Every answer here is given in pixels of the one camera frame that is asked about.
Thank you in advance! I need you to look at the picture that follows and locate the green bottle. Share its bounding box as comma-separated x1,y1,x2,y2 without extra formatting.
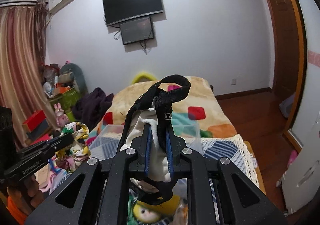
65,109,76,122

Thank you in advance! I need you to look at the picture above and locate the pink striped curtain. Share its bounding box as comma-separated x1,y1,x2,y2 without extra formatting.
1,0,56,149

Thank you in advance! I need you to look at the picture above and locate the beige patterned fleece blanket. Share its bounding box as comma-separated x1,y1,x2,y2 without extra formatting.
89,76,241,142

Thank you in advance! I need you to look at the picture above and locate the grey neck pillow plush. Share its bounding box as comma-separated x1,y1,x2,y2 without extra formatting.
58,63,88,96

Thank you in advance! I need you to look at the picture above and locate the green knitted cloth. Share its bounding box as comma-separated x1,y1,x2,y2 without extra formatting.
127,195,138,225

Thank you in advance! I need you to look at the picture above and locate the small wall monitor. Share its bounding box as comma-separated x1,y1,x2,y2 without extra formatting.
119,17,155,45

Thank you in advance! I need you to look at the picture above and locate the yellow round plush face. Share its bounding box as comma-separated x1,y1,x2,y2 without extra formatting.
133,204,161,224

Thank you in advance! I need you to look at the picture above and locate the pink bunny toy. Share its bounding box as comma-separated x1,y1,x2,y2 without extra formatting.
54,103,69,128

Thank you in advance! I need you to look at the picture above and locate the orange sleeve forearm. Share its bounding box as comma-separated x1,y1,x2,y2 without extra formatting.
7,196,28,225

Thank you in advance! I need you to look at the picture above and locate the black wall television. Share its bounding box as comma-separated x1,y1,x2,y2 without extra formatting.
103,0,164,26

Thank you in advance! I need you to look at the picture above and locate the dark purple garment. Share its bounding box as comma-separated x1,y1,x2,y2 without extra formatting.
72,88,114,131

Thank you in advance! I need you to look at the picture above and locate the clear plastic storage box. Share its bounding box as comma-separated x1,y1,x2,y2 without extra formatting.
85,123,211,224

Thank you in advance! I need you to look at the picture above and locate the floral fabric scrunchie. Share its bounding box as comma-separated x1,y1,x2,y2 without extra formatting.
55,121,91,173

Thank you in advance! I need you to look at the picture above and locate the yellow sponge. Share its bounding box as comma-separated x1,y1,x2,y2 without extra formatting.
136,195,181,216

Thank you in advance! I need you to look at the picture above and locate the white heart wardrobe door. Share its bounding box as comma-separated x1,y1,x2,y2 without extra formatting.
290,0,319,146

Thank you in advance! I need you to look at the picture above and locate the green box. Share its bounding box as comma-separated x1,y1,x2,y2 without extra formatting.
49,88,81,111

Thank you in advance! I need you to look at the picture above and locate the yellow pillow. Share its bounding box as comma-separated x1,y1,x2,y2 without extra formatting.
131,71,157,84

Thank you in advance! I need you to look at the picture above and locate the blue white geometric bedsheet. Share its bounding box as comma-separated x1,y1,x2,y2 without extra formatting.
48,133,261,225

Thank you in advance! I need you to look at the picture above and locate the white cardboard panel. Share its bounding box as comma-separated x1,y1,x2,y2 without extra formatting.
280,118,320,215

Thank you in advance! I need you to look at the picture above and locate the left hand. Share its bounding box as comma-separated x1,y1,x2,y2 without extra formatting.
7,175,44,216

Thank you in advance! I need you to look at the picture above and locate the brown wooden door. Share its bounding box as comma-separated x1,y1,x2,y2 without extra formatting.
267,0,306,129

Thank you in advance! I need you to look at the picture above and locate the red box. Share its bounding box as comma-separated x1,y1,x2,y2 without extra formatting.
22,110,49,132

